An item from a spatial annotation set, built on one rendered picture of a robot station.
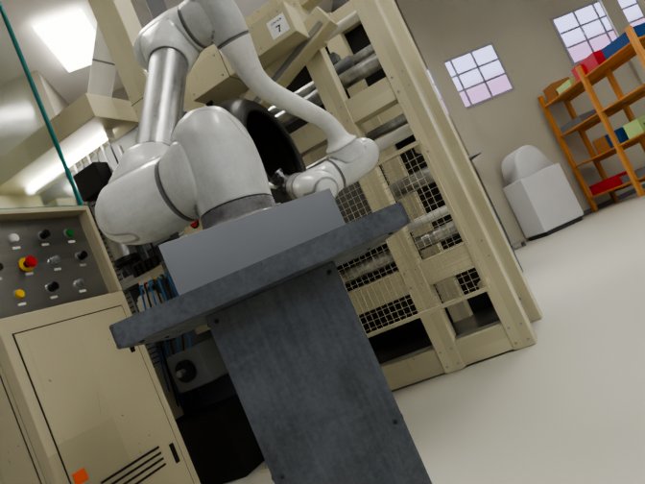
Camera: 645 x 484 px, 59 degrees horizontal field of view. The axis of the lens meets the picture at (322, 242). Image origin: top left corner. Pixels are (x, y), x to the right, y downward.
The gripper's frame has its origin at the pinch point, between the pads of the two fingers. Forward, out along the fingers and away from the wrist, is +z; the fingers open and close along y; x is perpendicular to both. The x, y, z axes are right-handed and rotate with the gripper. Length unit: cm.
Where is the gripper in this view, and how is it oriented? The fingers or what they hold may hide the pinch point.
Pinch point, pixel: (274, 183)
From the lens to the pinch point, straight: 202.0
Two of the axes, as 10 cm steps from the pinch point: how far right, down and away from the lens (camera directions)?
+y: 5.5, 7.4, 3.8
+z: -4.5, -1.2, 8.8
